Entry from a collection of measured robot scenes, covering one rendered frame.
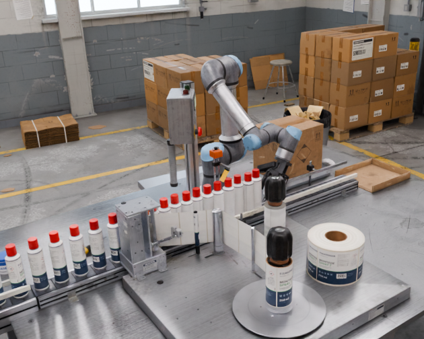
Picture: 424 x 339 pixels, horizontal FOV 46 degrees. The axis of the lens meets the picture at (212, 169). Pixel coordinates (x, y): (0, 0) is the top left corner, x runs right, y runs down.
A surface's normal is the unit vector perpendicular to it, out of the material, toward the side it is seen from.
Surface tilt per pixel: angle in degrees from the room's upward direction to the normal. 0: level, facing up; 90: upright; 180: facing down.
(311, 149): 90
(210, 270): 0
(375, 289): 0
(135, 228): 90
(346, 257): 90
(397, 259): 0
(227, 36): 90
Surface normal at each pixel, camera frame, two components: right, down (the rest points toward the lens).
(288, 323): -0.04, -0.92
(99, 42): 0.46, 0.33
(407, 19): -0.89, 0.21
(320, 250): -0.68, 0.31
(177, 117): -0.03, 0.39
